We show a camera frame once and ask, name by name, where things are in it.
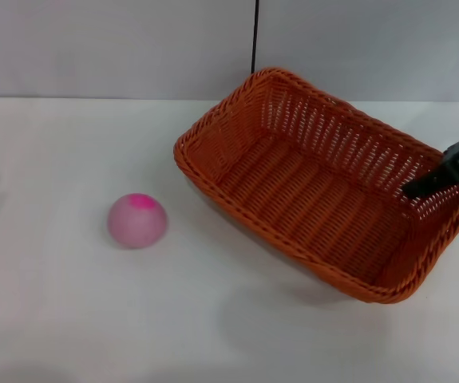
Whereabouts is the orange woven plastic basket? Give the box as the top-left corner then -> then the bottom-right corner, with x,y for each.
172,66 -> 459,306

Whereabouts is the black vertical wall strip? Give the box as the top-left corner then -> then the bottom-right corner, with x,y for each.
250,0 -> 262,75

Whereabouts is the pink peach toy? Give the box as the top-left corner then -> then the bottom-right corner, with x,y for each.
106,192 -> 169,251

